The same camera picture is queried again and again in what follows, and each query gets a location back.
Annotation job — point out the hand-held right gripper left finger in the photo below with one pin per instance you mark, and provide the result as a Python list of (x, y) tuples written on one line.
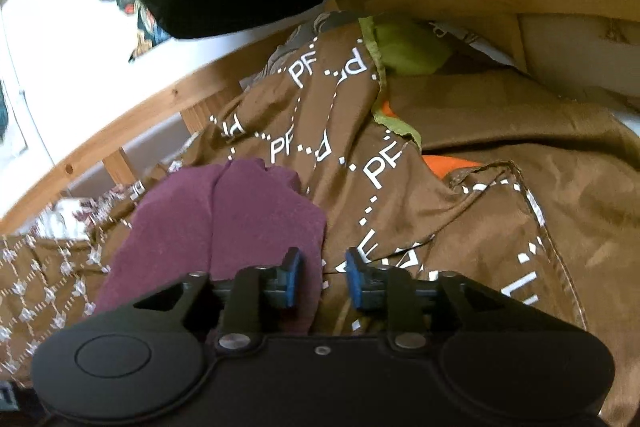
[(292, 279)]

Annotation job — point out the brown diamond-patterned bedsheet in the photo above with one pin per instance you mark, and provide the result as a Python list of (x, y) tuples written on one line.
[(40, 287)]

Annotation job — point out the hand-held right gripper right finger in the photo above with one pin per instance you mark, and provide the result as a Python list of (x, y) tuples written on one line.
[(356, 281)]

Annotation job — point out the wooden bed frame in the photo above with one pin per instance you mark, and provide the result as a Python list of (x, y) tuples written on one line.
[(150, 122)]

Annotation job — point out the white floral bedding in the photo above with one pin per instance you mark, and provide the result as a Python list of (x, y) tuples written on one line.
[(67, 219)]

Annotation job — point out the orange cloth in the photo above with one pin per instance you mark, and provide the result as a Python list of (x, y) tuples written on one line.
[(445, 164)]

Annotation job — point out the maroon small garment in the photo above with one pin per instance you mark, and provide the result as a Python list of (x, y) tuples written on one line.
[(250, 217)]

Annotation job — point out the brown satin printed blanket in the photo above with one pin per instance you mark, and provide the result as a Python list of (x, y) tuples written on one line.
[(475, 217)]

